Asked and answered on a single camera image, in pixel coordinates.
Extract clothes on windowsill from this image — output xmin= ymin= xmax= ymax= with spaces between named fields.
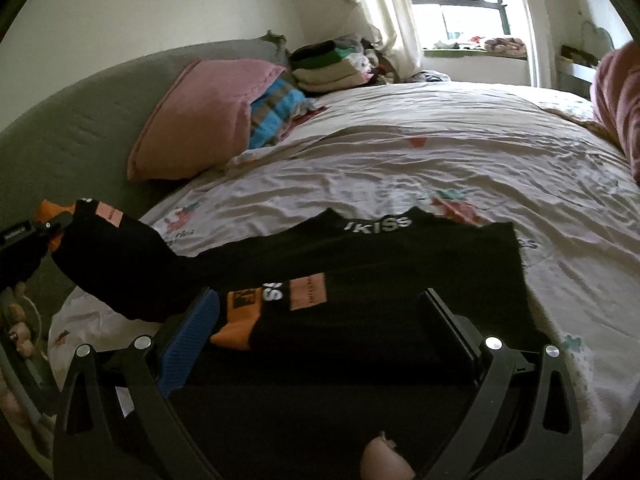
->
xmin=430 ymin=35 xmax=528 ymax=58

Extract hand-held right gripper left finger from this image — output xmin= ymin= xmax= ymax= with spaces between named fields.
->
xmin=52 ymin=287 xmax=223 ymax=480

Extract pink pillow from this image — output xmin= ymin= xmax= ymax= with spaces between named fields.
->
xmin=126 ymin=58 xmax=287 ymax=182

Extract cream curtain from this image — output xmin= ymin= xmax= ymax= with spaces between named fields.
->
xmin=327 ymin=0 xmax=426 ymax=83

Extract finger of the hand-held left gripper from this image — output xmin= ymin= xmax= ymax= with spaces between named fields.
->
xmin=30 ymin=212 xmax=75 ymax=235

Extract black shirt with orange patches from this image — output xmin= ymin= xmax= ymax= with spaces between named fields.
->
xmin=50 ymin=200 xmax=551 ymax=480

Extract pink quilt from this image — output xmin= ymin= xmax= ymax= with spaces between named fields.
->
xmin=590 ymin=42 xmax=640 ymax=183

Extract printed white bed sheet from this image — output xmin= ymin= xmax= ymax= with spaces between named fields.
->
xmin=47 ymin=80 xmax=640 ymax=461

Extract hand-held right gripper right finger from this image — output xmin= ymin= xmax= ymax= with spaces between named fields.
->
xmin=417 ymin=287 xmax=583 ymax=480

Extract blue striped blanket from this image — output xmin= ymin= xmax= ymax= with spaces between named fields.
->
xmin=247 ymin=77 xmax=327 ymax=150

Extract stack of folded clothes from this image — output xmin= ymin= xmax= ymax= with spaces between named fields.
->
xmin=290 ymin=35 xmax=401 ymax=95

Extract person's right hand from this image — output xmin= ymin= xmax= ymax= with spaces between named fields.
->
xmin=362 ymin=431 xmax=417 ymax=480

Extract grey padded headboard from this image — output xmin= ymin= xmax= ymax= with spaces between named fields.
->
xmin=0 ymin=37 xmax=287 ymax=306

